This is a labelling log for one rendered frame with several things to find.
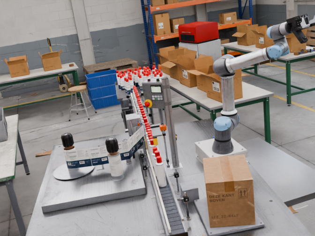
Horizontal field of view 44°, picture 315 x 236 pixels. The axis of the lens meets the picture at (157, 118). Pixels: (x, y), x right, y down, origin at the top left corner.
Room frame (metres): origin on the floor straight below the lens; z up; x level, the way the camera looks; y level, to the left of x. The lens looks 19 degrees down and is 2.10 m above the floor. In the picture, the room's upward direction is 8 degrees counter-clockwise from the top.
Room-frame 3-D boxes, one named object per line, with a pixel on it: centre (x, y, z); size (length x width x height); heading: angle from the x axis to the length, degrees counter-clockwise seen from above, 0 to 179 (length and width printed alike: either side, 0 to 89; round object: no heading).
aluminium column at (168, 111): (2.59, -0.09, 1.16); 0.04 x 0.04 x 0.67; 5
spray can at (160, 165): (2.23, 0.03, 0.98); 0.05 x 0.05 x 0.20
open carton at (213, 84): (4.28, -0.81, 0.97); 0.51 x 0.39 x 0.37; 111
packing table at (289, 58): (6.95, -2.16, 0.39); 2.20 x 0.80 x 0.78; 16
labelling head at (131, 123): (2.94, 0.19, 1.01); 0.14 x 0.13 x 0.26; 5
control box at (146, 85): (2.65, -0.02, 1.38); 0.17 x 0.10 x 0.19; 60
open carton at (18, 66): (7.62, 2.54, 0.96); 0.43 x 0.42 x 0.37; 103
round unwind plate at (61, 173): (2.65, 0.67, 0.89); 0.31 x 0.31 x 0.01
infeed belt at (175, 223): (2.53, 0.06, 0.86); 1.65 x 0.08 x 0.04; 5
